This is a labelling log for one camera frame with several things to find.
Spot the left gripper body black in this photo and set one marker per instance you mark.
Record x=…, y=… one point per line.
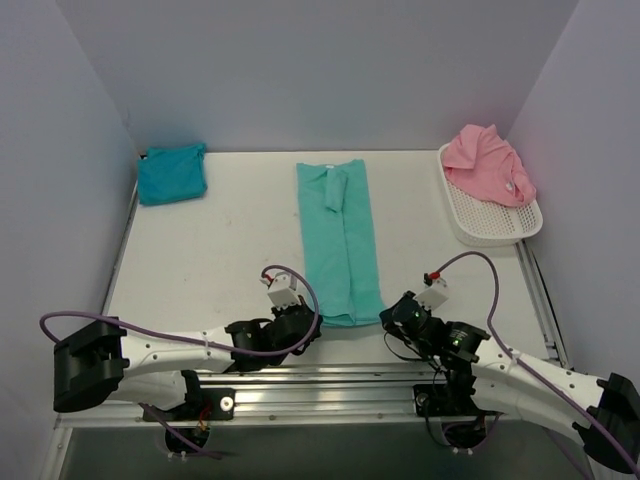
x=308, y=320

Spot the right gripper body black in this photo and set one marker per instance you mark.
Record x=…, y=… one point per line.
x=392, y=316

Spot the mint green t-shirt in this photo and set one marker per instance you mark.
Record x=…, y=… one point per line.
x=339, y=244

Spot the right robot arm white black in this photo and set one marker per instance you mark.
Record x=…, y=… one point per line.
x=479, y=375

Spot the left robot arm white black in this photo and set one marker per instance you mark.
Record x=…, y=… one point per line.
x=110, y=359

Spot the white perforated plastic basket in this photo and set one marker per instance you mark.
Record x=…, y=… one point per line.
x=485, y=224

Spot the pink t-shirt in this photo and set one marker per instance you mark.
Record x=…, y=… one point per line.
x=483, y=165

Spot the folded teal blue t-shirt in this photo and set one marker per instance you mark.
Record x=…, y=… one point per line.
x=168, y=176

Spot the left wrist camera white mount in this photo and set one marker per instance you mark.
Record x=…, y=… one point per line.
x=281, y=290

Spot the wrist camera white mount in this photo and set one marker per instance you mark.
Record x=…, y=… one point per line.
x=435, y=292
x=281, y=290

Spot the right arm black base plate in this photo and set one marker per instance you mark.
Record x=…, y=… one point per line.
x=439, y=400

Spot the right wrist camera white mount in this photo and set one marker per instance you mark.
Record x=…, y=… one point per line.
x=435, y=292

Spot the aluminium rail frame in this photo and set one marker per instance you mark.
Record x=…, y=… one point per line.
x=195, y=267

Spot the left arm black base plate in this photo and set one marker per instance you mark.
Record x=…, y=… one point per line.
x=210, y=404

